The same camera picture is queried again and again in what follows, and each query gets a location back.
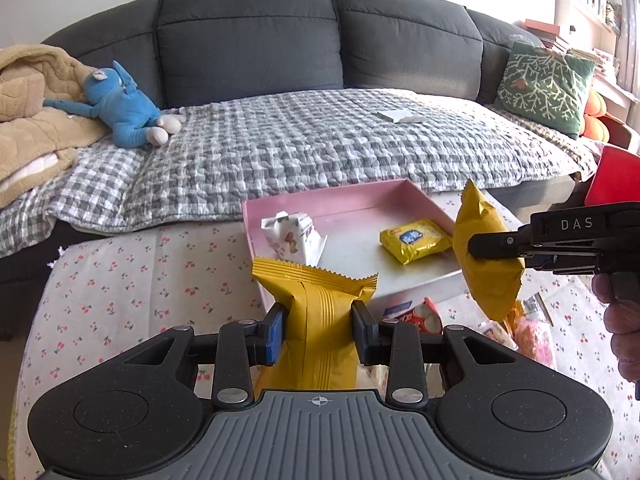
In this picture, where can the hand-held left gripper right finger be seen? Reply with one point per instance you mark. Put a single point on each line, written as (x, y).
(364, 335)

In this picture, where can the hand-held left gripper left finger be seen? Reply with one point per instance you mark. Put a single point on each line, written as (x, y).
(274, 337)

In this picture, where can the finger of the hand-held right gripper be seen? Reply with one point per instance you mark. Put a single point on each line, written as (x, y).
(495, 245)

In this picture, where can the puffy yellow snack packet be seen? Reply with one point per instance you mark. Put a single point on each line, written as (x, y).
(487, 285)

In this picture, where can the white and blue snack packet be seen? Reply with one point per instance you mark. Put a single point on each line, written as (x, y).
(397, 310)

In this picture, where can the long ridged yellow snack packet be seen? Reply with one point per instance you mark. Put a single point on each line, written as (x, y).
(320, 320)

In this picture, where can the red and white snack packet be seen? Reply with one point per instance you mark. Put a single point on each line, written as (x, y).
(427, 320)

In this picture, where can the pink cardboard box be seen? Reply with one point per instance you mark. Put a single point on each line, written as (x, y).
(360, 230)

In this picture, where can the pink candy packet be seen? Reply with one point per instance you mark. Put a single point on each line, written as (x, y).
(535, 342)

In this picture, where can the person's right hand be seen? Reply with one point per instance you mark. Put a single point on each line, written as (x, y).
(622, 340)

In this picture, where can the red bag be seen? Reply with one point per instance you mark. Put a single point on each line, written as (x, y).
(617, 175)

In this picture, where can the clear plastic snack packet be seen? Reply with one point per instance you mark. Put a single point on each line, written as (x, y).
(537, 307)

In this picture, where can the small yellow biscuit packet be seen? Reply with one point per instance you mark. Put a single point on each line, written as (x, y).
(415, 240)

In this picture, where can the white floral snack packet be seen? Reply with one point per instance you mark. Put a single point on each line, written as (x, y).
(290, 240)

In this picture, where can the orange plush cushion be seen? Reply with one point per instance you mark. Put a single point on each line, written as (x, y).
(595, 120)

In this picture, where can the cherry print cloth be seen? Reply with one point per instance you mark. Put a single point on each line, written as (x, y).
(150, 285)

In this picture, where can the green branch-print cushion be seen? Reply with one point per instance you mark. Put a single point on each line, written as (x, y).
(545, 85)

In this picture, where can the grey checked quilt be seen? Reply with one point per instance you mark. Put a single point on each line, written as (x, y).
(300, 160)

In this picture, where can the stack of books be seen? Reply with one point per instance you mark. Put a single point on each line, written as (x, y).
(560, 40)

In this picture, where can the blue plush toy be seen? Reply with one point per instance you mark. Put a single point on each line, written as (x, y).
(120, 105)

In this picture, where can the dark grey sofa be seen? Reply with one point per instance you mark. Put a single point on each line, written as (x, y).
(250, 50)

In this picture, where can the beige fleece blanket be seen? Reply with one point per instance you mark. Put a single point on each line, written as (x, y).
(35, 120)

